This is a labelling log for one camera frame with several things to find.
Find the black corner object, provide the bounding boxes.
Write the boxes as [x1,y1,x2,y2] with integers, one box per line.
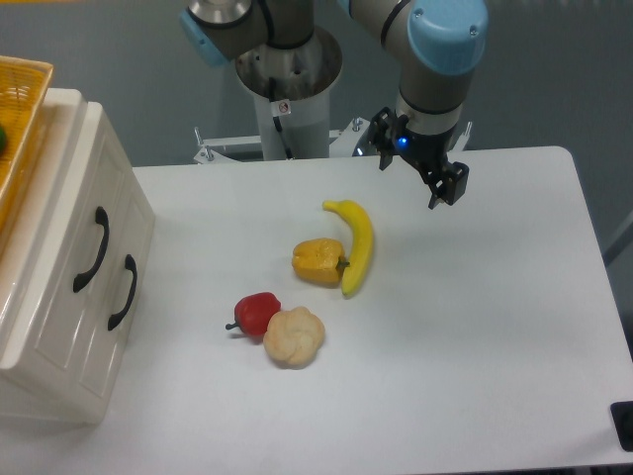
[610,401,633,452]

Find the red bell pepper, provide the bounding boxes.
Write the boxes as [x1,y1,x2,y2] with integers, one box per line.
[225,292,282,340]

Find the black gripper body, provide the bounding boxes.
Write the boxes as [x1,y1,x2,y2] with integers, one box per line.
[393,114,458,184]

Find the yellow banana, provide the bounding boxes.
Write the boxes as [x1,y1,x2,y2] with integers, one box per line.
[322,200,374,298]

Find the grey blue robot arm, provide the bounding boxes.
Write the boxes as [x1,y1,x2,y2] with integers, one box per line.
[179,1,489,205]

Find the yellow bell pepper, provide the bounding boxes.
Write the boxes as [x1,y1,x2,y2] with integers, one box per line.
[292,237,349,286]

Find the white drawer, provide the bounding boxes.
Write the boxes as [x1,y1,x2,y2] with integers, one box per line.
[79,192,154,398]
[14,101,131,357]

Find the white drawer cabinet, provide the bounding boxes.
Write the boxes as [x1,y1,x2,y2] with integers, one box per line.
[1,88,155,424]

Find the round bread roll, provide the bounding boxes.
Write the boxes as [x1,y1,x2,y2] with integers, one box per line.
[263,307,325,368]

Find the yellow woven basket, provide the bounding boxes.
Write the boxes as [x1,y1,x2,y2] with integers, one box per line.
[1,55,53,236]

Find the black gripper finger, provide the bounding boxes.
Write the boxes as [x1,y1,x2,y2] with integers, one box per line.
[368,107,398,171]
[427,161,469,210]

